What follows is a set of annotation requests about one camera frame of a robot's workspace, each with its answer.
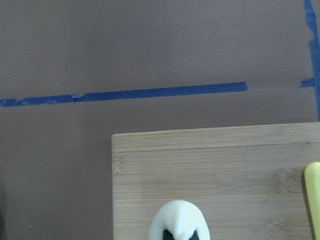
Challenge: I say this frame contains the yellow plastic knife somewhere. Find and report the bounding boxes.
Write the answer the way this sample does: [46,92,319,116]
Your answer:
[304,162,320,240]

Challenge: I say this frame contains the bamboo cutting board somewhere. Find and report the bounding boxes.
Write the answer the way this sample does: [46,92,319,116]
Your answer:
[112,122,320,240]

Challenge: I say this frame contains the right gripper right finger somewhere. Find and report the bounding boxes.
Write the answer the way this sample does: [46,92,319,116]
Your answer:
[189,230,199,240]

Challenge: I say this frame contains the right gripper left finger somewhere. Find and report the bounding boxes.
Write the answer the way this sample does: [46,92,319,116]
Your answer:
[162,229,174,240]

